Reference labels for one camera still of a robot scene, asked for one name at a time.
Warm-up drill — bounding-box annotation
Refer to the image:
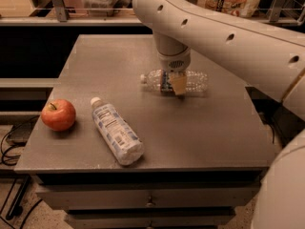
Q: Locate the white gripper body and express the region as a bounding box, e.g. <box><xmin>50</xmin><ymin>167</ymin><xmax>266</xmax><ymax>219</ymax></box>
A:
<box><xmin>158</xmin><ymin>48</ymin><xmax>191</xmax><ymax>73</ymax></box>

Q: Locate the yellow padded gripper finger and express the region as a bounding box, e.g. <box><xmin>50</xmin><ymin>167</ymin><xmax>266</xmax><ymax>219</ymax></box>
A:
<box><xmin>169</xmin><ymin>72</ymin><xmax>187</xmax><ymax>95</ymax></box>

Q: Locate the clear water bottle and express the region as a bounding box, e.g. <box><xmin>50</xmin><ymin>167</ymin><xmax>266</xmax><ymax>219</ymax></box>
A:
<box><xmin>140</xmin><ymin>69</ymin><xmax>208</xmax><ymax>95</ymax></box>

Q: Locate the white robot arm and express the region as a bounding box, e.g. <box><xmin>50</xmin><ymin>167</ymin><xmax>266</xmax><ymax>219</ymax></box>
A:
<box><xmin>132</xmin><ymin>0</ymin><xmax>305</xmax><ymax>229</ymax></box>

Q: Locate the white labelled water bottle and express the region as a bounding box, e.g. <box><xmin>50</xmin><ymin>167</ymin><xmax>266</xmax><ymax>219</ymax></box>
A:
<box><xmin>91</xmin><ymin>97</ymin><xmax>144</xmax><ymax>166</ymax></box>

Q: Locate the grey drawer cabinet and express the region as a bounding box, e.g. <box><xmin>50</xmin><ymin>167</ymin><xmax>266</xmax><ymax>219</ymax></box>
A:
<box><xmin>16</xmin><ymin>35</ymin><xmax>277</xmax><ymax>229</ymax></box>

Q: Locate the red apple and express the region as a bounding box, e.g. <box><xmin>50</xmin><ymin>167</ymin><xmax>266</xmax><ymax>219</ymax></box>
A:
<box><xmin>41</xmin><ymin>99</ymin><xmax>76</xmax><ymax>132</ymax></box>

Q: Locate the metal shelf rail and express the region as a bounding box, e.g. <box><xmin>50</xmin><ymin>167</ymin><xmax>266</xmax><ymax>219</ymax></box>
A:
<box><xmin>0</xmin><ymin>0</ymin><xmax>305</xmax><ymax>27</ymax></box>

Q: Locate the black cables left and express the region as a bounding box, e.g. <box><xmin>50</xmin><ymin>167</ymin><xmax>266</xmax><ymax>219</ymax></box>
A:
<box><xmin>0</xmin><ymin>116</ymin><xmax>41</xmax><ymax>229</ymax></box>

